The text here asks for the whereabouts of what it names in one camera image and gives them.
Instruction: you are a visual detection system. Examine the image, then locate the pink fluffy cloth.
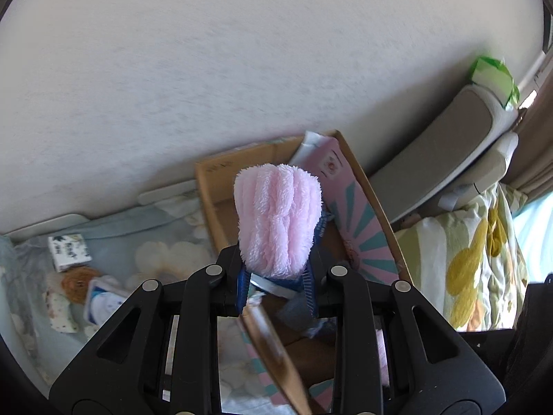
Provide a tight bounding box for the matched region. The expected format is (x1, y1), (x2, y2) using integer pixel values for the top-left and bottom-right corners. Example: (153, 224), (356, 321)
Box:
(234, 163), (325, 279)

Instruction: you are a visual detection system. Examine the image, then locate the beige curtain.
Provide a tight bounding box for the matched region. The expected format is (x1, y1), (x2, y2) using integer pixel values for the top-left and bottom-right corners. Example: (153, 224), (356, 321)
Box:
(509, 90), (553, 202)

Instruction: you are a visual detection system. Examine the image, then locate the yellow floral quilt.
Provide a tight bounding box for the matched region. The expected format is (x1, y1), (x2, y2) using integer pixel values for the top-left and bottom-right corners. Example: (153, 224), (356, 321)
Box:
(395, 182), (530, 334)

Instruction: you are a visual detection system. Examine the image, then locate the cardboard box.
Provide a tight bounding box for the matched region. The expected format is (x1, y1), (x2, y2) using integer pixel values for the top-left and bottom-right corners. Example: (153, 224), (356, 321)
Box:
(194, 129), (413, 415)

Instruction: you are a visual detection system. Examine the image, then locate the green packet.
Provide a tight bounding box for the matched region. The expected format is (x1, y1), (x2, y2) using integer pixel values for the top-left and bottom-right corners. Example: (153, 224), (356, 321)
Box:
(471, 55), (522, 110)

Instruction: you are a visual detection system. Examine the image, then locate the grey padded headboard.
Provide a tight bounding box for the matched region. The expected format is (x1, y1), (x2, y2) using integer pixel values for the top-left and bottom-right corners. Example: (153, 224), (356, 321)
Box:
(369, 84), (507, 225)

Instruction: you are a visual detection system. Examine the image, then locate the white printed tissue packet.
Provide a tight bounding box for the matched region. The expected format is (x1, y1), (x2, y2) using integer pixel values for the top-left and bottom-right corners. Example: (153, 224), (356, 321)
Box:
(47, 233), (93, 273)

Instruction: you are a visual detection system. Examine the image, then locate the white paper sheet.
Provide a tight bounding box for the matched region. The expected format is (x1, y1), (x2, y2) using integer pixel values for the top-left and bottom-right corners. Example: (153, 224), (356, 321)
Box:
(289, 131), (334, 166)

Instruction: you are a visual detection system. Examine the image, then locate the light grey cushion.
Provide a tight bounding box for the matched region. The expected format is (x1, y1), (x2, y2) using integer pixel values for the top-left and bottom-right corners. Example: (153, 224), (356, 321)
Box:
(436, 132), (520, 213)

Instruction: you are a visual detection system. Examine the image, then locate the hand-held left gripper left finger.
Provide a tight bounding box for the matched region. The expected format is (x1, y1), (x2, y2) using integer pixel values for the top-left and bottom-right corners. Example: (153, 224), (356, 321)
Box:
(49, 246), (250, 415)

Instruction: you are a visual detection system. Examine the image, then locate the brown teddy bear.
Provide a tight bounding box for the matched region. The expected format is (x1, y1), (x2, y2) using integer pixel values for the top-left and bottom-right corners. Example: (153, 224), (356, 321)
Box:
(59, 267), (104, 305)

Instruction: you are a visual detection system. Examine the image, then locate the pink sunburst gift box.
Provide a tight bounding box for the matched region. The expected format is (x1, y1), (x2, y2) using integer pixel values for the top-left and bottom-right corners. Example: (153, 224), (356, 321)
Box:
(289, 132), (401, 287)

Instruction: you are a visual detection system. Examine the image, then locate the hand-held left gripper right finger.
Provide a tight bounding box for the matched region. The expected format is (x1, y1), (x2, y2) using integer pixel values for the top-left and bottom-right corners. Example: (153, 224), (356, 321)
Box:
(303, 254), (505, 415)

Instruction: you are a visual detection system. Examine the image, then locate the white dotted cloth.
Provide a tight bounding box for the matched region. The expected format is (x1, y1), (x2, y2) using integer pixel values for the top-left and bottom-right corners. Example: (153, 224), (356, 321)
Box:
(42, 290), (79, 334)

